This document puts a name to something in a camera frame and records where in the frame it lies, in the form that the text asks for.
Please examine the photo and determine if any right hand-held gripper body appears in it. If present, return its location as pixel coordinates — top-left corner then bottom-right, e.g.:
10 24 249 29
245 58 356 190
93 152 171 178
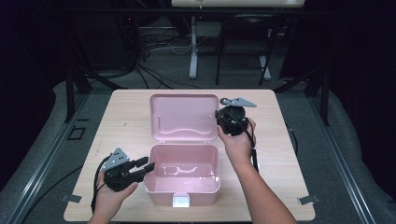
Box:
218 97 258 137

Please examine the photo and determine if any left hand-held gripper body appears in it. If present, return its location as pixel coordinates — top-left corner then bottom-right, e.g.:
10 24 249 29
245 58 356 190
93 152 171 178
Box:
101 147 145 192

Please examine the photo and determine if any pink storage box white handle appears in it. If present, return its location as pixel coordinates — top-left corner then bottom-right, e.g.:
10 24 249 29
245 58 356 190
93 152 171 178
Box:
143 92 221 208

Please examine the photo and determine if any person's left hand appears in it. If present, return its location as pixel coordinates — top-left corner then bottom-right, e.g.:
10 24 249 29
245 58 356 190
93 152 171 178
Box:
92 171 139 217

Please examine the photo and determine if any person's right hand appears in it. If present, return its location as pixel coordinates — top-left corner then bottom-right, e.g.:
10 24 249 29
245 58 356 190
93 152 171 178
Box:
217 119 257 162

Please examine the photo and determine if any white desk leg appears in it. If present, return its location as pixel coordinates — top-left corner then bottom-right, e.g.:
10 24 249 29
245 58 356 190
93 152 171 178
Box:
259 29 272 81
189 15 200 80

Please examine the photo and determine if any black chair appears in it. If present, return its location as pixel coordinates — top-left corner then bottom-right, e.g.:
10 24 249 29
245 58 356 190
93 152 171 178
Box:
215 13 278 87

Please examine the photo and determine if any black metal stand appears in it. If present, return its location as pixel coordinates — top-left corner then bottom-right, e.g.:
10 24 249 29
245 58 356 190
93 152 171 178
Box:
274 66 331 127
64 66 129 124

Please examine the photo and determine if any black horizontal bar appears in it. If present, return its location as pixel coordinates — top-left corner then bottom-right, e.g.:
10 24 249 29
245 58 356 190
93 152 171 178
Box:
62 8 312 17

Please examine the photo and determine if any left hand-held gripper cable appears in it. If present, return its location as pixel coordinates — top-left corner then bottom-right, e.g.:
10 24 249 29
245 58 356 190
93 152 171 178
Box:
91 154 113 214

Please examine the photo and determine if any hand-held gripper cable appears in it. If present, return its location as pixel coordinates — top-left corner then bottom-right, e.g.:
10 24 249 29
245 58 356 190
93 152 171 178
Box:
91 154 113 214
225 111 260 174

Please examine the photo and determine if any right hand-held gripper cable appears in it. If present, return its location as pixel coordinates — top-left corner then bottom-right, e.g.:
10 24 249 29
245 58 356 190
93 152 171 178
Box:
225 111 260 174

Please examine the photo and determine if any grey table bracket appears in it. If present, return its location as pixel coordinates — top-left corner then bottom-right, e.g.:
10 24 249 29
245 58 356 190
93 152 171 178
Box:
297 194 320 205
60 194 83 203

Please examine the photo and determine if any black floor cable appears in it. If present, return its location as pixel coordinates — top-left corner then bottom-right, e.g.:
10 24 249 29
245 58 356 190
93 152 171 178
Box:
285 123 299 157
20 166 83 224

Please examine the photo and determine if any bundle of floor cables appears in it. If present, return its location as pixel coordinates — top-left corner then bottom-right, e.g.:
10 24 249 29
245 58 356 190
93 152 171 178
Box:
134 27 204 91

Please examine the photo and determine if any aluminium floor rail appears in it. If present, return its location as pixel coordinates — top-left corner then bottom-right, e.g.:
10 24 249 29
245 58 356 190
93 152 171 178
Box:
306 96 377 224
0 92 92 224

